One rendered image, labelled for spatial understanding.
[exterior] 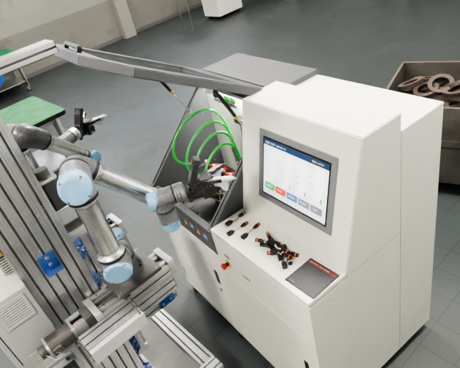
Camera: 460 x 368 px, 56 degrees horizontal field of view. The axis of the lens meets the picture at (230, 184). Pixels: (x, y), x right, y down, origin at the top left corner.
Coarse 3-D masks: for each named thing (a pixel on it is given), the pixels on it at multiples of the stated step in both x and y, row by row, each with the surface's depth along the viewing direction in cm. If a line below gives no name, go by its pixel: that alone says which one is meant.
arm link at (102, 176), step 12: (72, 156) 159; (84, 156) 163; (96, 168) 164; (96, 180) 166; (108, 180) 168; (120, 180) 170; (132, 180) 174; (120, 192) 172; (132, 192) 173; (144, 192) 175
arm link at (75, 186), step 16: (80, 160) 158; (64, 176) 147; (80, 176) 148; (64, 192) 148; (80, 192) 149; (96, 192) 157; (80, 208) 154; (96, 208) 159; (96, 224) 160; (96, 240) 164; (112, 240) 168; (112, 256) 169; (128, 256) 175; (112, 272) 170; (128, 272) 173
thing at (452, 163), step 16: (416, 64) 379; (432, 64) 372; (448, 64) 366; (400, 80) 380; (416, 80) 346; (432, 80) 347; (448, 80) 342; (432, 96) 343; (448, 96) 333; (448, 112) 305; (448, 128) 312; (448, 144) 318; (448, 160) 326; (448, 176) 334
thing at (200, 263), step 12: (180, 228) 263; (180, 240) 277; (192, 240) 255; (180, 252) 293; (192, 252) 268; (204, 252) 246; (192, 264) 284; (204, 264) 260; (216, 264) 240; (192, 276) 300; (204, 276) 273; (216, 276) 250; (204, 288) 289; (216, 288) 265; (216, 300) 280; (228, 300) 257; (228, 312) 270
